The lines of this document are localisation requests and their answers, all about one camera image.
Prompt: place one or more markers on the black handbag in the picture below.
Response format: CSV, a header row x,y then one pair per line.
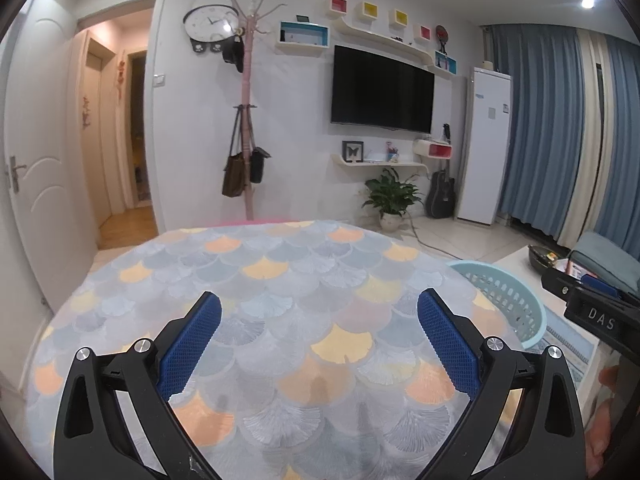
x,y
257,165

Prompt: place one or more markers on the red hanging ornament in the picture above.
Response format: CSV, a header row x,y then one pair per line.
x,y
120,80

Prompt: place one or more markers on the round red fan ornament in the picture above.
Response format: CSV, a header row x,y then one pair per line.
x,y
440,33

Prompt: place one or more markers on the long white curved wall shelf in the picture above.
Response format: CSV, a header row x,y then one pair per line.
x,y
380,37

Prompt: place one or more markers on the pink coat rack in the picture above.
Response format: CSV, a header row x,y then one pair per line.
x,y
246,110

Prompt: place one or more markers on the round ceiling light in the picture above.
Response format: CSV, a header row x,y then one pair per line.
x,y
587,2

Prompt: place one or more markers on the yellow wall cubby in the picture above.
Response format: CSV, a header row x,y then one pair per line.
x,y
399,17
368,11

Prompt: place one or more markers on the white refrigerator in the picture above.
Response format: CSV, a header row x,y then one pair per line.
x,y
482,145

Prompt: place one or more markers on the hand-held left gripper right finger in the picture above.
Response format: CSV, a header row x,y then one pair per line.
x,y
447,345

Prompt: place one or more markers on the light blue plastic basket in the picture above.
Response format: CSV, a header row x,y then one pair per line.
x,y
500,290

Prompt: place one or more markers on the potted green plant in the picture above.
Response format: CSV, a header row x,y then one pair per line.
x,y
392,195

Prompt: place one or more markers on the scale patterned tablecloth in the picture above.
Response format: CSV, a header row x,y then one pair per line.
x,y
300,285

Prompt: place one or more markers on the small pen holder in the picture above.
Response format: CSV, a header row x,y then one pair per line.
x,y
392,154

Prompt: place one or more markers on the blue edged white wall cubby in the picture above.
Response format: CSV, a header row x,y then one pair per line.
x,y
302,35

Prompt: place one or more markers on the panda wall clock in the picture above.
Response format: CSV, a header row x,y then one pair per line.
x,y
210,22

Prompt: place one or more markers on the white coffee table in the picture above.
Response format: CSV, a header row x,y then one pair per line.
x,y
520,270

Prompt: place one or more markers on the grey blue sofa cushion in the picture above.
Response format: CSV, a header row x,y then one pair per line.
x,y
610,255

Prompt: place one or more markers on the framed butterfly picture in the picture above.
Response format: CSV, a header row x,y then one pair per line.
x,y
353,151

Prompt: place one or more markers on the person's right hand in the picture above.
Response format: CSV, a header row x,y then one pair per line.
x,y
607,380

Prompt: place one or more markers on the black hat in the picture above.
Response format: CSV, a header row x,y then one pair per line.
x,y
232,52

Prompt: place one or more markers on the black wall television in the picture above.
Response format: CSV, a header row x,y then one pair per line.
x,y
382,90

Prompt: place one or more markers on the black acoustic guitar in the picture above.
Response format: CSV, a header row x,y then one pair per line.
x,y
440,197

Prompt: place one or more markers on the pink hallway wall ornament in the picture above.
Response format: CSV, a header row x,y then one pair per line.
x,y
87,112

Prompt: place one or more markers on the red wall cubby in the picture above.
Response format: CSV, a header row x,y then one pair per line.
x,y
338,5
423,32

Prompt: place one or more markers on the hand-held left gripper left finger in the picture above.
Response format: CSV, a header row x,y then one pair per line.
x,y
187,345

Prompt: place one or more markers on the blue and beige curtain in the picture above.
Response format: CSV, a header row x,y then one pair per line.
x,y
540,135

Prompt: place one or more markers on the brown handbag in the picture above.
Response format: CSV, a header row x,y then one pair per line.
x,y
234,175

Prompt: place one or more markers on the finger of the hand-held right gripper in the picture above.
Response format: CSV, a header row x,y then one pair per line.
x,y
555,280

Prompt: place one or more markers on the white light switch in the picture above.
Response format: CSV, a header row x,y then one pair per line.
x,y
158,80

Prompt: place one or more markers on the small blue wall cubby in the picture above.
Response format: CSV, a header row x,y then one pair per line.
x,y
445,62

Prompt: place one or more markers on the dark bowl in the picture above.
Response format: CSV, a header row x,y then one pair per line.
x,y
540,258

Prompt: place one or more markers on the white door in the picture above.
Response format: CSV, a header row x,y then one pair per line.
x,y
40,110

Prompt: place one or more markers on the white and red wall box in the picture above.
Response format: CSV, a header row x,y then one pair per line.
x,y
440,151

